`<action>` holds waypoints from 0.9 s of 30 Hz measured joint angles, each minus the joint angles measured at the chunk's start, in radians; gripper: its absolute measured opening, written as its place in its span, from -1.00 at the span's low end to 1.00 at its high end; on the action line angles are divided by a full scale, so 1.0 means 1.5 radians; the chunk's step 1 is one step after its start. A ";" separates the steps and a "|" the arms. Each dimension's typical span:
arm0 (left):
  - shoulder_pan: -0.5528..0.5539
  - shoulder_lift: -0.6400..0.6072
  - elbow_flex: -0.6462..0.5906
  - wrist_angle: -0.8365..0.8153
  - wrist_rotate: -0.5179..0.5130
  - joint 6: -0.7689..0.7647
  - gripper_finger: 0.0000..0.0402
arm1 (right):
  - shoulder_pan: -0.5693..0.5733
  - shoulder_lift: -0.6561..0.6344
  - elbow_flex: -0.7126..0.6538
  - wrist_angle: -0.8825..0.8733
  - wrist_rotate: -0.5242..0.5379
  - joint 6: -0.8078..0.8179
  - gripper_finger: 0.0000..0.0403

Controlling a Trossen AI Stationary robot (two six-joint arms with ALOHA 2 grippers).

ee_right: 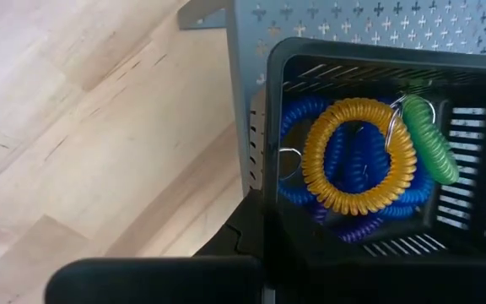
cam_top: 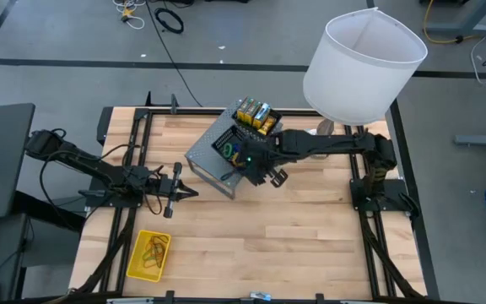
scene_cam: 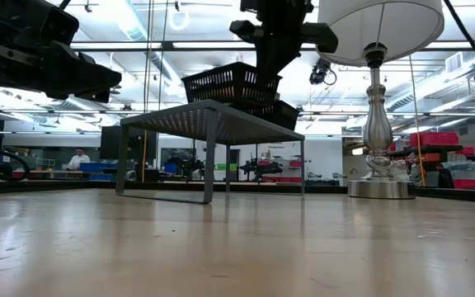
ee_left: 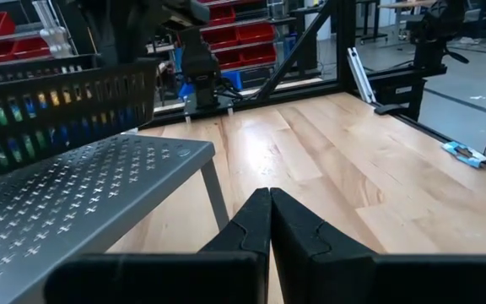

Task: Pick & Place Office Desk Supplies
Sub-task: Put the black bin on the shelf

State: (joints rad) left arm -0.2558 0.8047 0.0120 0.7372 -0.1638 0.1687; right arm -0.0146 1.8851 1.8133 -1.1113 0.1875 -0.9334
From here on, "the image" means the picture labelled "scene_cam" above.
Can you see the overhead frame light bar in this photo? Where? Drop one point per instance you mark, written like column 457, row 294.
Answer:
column 166, row 45

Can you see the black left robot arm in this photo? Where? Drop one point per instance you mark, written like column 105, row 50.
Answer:
column 2, row 20

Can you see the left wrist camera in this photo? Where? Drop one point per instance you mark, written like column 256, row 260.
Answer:
column 60, row 26

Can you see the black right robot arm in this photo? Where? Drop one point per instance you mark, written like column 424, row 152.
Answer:
column 278, row 10

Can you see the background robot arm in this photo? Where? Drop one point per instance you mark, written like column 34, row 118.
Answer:
column 186, row 166
column 260, row 168

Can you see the black table frame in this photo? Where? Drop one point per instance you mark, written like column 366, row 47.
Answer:
column 35, row 186

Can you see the dark wall screen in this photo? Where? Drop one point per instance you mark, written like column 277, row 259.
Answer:
column 178, row 156

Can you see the black ceiling camera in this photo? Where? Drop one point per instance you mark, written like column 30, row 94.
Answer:
column 319, row 72

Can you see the dark background table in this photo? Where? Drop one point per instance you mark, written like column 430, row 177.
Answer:
column 427, row 149

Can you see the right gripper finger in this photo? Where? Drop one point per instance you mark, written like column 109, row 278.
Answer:
column 269, row 62
column 287, row 59

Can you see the person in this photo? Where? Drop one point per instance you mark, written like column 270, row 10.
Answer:
column 78, row 161

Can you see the white shade silver lamp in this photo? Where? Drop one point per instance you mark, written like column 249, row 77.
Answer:
column 379, row 24

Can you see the grey perforated metal riser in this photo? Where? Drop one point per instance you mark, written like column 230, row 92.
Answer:
column 188, row 123

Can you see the black slotted plastic basket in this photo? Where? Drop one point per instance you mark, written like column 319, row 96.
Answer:
column 287, row 117
column 204, row 98

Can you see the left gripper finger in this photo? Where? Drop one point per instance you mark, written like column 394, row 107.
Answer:
column 89, row 78
column 99, row 99

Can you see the blue storage bins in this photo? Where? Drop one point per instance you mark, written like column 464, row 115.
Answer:
column 97, row 168

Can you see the red storage bin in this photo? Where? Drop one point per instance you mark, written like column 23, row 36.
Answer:
column 433, row 139
column 470, row 184

